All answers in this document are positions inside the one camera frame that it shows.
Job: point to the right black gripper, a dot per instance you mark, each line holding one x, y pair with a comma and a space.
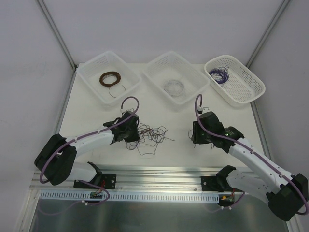
197, 133

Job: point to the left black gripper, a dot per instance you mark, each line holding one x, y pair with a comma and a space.
133, 133

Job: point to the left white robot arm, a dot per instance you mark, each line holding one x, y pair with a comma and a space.
57, 160

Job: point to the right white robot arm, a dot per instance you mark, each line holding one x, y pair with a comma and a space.
285, 194

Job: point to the right white perforated basket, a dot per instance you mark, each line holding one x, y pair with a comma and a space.
242, 86

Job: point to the white perforated basket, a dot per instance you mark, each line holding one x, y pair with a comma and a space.
242, 86
175, 79
109, 77

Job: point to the left white perforated basket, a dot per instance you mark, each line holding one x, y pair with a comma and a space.
109, 77

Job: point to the middle white perforated basket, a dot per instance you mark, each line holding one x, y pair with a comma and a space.
175, 79

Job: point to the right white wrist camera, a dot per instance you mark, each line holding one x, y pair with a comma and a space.
201, 110

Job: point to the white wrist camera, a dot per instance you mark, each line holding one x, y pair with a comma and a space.
128, 111
201, 110

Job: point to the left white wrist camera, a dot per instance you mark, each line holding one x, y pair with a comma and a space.
128, 111

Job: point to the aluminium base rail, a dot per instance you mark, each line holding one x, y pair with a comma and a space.
158, 179

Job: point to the slotted white cable duct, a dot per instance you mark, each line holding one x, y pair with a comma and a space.
129, 196

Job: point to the right aluminium frame post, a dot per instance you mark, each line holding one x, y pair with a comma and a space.
269, 29

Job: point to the aluminium frame post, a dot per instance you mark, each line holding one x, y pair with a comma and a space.
50, 21
269, 29

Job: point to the left aluminium frame post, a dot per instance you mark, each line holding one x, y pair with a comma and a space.
50, 21

